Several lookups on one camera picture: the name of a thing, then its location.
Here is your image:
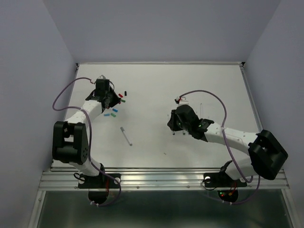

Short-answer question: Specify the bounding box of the grey cap pen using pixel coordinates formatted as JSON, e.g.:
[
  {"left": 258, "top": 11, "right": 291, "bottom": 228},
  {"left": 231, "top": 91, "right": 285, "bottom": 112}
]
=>
[{"left": 120, "top": 127, "right": 133, "bottom": 146}]

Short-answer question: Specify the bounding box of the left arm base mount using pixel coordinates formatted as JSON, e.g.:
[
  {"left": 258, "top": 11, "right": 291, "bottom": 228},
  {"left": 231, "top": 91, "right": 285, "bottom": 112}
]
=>
[{"left": 73, "top": 172, "right": 121, "bottom": 207}]

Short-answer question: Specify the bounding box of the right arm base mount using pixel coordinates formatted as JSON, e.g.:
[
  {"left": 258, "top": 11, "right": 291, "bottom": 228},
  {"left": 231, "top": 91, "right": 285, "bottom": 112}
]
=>
[{"left": 200, "top": 161, "right": 247, "bottom": 204}]

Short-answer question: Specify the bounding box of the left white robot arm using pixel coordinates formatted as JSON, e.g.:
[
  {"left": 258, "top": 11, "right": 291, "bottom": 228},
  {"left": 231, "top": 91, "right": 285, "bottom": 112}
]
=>
[{"left": 52, "top": 77, "right": 121, "bottom": 187}]

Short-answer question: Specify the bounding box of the aluminium front rail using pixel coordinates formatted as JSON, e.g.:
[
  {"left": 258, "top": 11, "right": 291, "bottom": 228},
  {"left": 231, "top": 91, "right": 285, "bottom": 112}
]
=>
[{"left": 39, "top": 167, "right": 289, "bottom": 190}]

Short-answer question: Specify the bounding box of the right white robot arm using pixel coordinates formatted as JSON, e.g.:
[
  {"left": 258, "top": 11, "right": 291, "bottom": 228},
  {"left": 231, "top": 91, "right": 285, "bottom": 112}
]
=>
[{"left": 167, "top": 104, "right": 288, "bottom": 185}]

